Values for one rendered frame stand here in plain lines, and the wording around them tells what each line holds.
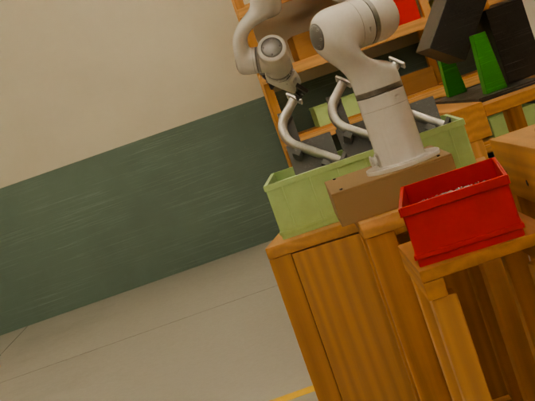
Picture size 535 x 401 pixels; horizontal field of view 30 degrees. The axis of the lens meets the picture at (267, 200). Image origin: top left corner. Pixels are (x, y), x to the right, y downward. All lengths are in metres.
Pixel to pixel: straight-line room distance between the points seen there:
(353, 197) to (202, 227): 6.69
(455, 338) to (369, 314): 1.02
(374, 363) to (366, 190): 0.73
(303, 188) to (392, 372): 0.60
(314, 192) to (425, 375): 0.74
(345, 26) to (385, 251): 0.54
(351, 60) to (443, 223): 0.65
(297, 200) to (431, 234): 1.09
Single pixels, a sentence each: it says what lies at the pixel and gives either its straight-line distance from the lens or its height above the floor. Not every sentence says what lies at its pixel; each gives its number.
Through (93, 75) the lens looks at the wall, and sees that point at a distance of 9.07.
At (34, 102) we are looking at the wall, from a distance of 9.15.
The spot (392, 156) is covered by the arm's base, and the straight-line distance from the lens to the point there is 2.45.
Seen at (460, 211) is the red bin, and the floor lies 0.88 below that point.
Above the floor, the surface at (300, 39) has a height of 1.60.
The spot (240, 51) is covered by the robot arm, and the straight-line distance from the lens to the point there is 2.87.
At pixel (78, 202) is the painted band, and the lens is 9.11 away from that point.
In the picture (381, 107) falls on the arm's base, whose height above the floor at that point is 1.09.
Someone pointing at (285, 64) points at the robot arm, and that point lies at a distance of 2.89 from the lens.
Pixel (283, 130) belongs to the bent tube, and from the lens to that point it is 3.20.
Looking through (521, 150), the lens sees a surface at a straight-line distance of 2.43.
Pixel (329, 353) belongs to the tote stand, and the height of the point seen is 0.44.
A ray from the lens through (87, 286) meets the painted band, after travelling 9.20.
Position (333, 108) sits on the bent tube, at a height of 1.10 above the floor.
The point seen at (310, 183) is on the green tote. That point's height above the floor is 0.92.
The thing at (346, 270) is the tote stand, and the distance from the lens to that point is 2.90.
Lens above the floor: 1.19
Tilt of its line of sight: 5 degrees down
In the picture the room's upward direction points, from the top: 19 degrees counter-clockwise
